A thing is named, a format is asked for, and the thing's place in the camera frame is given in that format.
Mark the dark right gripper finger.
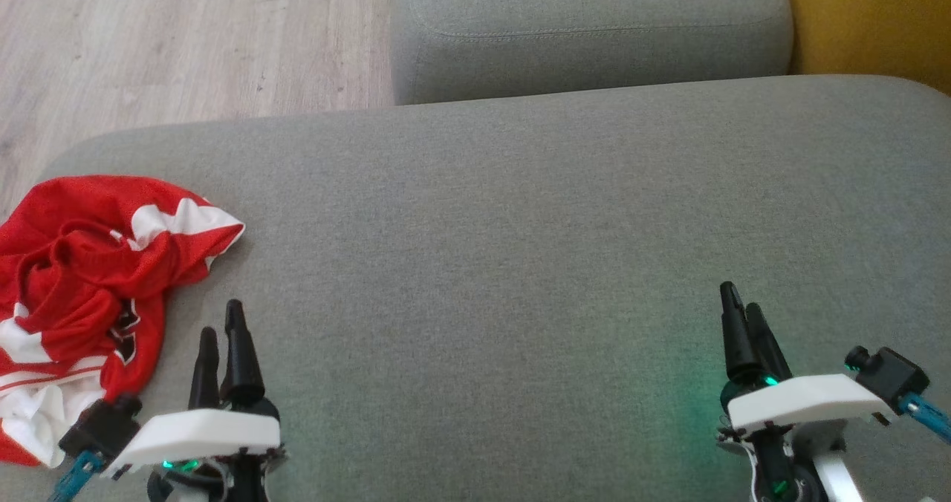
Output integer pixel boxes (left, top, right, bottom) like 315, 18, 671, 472
746, 303, 793, 384
718, 281, 762, 384

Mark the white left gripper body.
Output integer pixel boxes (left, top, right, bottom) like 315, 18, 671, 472
104, 392, 288, 502

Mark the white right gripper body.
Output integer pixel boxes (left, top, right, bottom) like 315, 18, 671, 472
717, 374, 892, 502

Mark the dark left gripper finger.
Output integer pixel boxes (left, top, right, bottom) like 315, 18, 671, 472
219, 299, 266, 406
189, 327, 221, 410

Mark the red and white jersey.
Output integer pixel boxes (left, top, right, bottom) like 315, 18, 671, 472
0, 175, 247, 469

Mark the grey fabric sofa seat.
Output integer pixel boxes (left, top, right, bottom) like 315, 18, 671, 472
0, 75, 951, 502

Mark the grey sofa cushion block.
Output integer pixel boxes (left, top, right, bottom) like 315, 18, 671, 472
390, 0, 794, 106

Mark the yellow cushion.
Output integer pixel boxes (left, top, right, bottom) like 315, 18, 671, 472
776, 0, 951, 96

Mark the blue right camera cable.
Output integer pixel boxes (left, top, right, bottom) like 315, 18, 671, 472
895, 394, 951, 443

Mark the blue camera cable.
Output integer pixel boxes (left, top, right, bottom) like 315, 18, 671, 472
895, 394, 951, 443
48, 450, 105, 502

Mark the blue left camera cable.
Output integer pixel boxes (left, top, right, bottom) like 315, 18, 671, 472
48, 450, 105, 502

